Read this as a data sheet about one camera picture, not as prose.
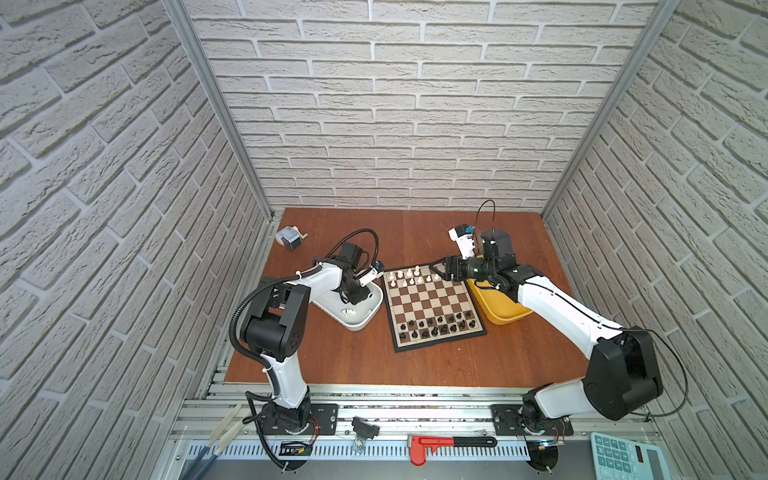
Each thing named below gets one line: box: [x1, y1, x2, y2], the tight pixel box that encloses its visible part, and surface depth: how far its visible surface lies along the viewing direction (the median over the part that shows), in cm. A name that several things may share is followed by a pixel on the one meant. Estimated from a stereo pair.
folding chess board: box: [382, 265, 487, 354], surface depth 94 cm
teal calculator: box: [590, 432, 673, 480], surface depth 69 cm
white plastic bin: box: [312, 282, 384, 331], surface depth 93 cm
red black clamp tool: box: [407, 435, 498, 467], surface depth 72 cm
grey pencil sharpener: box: [275, 225, 308, 251], surface depth 109 cm
